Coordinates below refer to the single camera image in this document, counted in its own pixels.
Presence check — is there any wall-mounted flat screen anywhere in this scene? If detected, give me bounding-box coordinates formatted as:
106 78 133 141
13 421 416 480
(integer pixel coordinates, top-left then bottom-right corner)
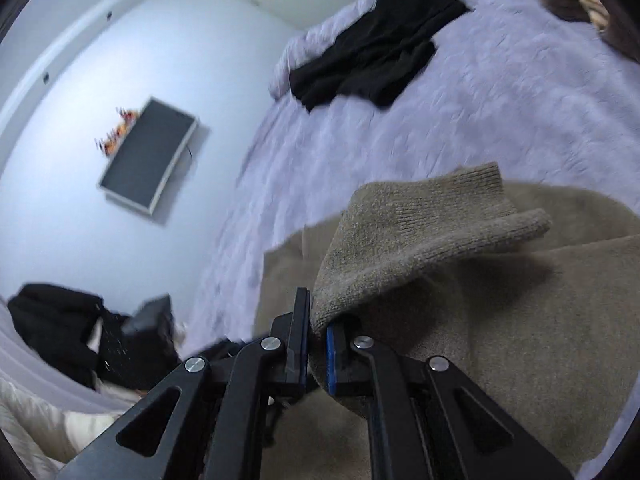
97 97 201 217

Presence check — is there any lavender fleece blanket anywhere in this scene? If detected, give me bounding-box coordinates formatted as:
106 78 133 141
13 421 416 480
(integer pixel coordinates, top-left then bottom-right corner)
187 0 640 461

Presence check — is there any white quilted comforter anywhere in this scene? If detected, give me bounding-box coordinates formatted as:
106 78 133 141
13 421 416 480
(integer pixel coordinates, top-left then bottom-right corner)
0 375 146 480

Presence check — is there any colourful wall decoration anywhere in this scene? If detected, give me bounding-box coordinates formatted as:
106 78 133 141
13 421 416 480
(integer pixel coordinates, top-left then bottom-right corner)
94 106 138 157

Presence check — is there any black garment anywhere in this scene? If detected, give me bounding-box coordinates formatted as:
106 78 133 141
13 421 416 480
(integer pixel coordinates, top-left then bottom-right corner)
288 0 472 113

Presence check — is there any black speckled bag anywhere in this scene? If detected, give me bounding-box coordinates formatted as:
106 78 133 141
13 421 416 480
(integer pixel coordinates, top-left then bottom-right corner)
97 295 181 391

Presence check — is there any black jacket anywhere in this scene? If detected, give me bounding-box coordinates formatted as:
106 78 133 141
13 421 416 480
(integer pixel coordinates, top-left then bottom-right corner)
7 284 106 391

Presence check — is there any beige knit sweater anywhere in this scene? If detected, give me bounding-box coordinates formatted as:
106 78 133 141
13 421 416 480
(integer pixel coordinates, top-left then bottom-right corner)
252 161 640 480

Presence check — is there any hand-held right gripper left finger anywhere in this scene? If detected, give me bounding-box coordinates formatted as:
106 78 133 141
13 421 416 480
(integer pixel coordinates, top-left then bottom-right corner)
55 287 313 480

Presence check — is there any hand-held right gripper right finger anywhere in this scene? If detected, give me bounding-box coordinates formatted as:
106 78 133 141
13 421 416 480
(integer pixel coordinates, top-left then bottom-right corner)
325 316 576 480

